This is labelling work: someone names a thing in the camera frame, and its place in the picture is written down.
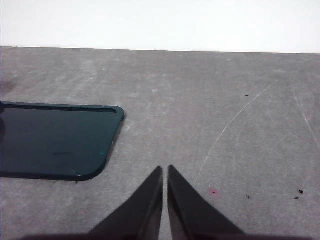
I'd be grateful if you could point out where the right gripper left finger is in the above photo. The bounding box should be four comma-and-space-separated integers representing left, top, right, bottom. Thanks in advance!
87, 166, 164, 236

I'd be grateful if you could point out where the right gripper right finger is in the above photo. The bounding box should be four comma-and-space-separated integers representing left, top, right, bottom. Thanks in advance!
167, 164, 246, 236

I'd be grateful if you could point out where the black rectangular tray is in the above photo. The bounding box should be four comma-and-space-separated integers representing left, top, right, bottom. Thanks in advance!
0, 101, 127, 182

